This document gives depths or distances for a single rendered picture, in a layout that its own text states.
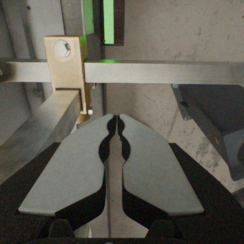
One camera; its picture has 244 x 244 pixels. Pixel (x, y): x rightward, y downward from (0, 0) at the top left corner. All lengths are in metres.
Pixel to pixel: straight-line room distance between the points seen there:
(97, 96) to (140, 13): 0.75
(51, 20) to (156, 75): 0.32
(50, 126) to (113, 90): 1.00
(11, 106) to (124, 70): 0.34
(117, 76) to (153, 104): 0.96
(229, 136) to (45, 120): 0.63
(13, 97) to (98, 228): 0.60
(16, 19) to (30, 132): 0.40
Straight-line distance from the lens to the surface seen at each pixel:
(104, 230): 0.85
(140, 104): 1.21
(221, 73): 0.31
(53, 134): 0.17
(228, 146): 0.74
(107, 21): 0.40
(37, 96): 0.56
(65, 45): 0.26
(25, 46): 0.54
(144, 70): 0.27
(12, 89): 0.53
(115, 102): 1.19
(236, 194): 0.68
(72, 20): 0.41
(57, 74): 0.28
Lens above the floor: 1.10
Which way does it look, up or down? 61 degrees down
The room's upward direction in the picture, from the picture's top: 180 degrees clockwise
